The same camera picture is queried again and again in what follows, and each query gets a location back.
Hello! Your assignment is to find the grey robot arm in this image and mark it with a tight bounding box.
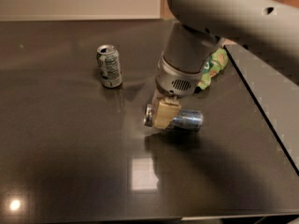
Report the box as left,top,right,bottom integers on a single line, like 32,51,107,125
145,0,299,130

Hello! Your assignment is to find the grey side table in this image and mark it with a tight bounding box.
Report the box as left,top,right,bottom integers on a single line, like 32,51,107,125
225,44,299,171

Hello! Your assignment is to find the silver redbull can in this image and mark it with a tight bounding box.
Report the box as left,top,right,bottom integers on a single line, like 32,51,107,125
143,105,204,132

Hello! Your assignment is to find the green white soda can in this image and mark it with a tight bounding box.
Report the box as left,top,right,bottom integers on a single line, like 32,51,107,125
96,45,122,89

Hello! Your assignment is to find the tan taped gripper finger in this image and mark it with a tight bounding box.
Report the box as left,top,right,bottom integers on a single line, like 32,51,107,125
152,96,181,130

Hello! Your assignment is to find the green chip bag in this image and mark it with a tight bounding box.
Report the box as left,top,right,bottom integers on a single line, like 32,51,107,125
197,48,228,90

